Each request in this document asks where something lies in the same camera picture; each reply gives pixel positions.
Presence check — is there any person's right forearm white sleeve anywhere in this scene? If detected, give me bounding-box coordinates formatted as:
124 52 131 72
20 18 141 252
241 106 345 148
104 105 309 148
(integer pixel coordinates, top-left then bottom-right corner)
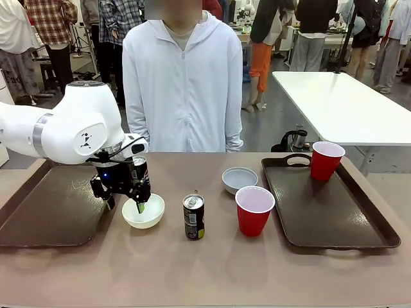
126 102 151 152

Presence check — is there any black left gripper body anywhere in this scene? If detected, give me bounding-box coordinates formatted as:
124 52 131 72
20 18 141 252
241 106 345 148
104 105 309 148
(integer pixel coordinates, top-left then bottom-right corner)
94 157 137 193

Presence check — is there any bystander in red plaid shirt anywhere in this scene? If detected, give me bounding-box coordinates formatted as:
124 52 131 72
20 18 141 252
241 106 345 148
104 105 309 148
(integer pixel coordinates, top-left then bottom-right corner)
23 0 79 96

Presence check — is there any white folding table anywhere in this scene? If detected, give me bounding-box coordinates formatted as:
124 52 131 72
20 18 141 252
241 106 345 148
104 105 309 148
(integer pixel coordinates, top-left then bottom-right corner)
272 71 411 176

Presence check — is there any brown plastic tray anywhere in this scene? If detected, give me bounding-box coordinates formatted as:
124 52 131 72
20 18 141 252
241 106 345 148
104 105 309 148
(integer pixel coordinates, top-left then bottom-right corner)
0 160 125 248
260 153 402 258

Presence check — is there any red plastic cup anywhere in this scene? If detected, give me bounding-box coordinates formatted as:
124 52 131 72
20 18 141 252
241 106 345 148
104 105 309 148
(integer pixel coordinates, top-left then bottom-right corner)
234 185 277 238
310 141 347 182

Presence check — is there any bystander in black shorts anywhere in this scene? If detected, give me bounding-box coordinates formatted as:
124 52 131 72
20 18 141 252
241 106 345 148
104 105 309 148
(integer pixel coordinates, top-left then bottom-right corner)
347 0 391 81

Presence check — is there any black vertical pole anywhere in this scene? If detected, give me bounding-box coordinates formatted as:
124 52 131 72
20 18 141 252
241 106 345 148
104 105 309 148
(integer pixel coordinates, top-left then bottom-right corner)
335 0 358 74

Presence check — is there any black stool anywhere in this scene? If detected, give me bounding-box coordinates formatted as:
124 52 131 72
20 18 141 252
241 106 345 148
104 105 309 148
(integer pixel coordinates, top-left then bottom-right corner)
39 62 61 91

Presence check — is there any white bowl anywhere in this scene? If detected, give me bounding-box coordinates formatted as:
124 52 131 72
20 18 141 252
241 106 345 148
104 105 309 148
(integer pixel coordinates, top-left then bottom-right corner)
121 192 166 230

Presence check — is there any steel kettle black handle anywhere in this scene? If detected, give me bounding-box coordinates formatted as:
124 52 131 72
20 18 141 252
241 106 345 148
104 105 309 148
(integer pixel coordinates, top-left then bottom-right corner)
293 129 309 150

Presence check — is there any bystander in blue plaid shirt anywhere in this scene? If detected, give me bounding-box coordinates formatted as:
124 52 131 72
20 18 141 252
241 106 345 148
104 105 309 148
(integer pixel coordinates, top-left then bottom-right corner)
97 0 146 107

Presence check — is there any person in white hoodie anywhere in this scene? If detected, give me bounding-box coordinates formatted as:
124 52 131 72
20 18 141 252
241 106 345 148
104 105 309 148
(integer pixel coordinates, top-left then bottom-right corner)
121 0 244 153

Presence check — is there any bystander in white shirt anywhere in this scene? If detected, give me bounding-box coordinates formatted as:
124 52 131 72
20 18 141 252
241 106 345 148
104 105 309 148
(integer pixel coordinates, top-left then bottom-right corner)
0 0 41 99

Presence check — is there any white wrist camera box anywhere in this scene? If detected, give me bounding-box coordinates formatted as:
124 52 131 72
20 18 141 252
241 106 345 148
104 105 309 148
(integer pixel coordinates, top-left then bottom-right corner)
123 133 150 158

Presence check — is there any person's left forearm white sleeve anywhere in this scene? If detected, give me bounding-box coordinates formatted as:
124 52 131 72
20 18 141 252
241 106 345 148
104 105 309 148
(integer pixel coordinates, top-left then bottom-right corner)
223 105 244 153

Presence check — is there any grey bowl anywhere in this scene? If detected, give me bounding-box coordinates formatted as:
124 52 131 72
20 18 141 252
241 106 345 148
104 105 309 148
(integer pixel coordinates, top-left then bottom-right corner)
222 166 259 196

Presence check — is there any bystander in orange trousers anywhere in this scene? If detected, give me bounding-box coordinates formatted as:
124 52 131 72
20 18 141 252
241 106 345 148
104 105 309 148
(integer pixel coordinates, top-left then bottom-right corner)
245 0 295 112

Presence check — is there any bystander in light blue shirt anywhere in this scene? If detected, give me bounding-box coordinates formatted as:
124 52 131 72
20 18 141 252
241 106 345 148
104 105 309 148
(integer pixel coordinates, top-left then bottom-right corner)
373 0 411 94

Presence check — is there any bystander in grey trousers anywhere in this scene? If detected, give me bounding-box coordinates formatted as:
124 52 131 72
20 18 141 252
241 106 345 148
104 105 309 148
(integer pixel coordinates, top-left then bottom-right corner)
290 0 348 73

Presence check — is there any black Pepsi soda can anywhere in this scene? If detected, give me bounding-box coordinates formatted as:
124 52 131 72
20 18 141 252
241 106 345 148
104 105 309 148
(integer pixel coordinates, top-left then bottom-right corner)
132 155 152 193
182 193 206 241

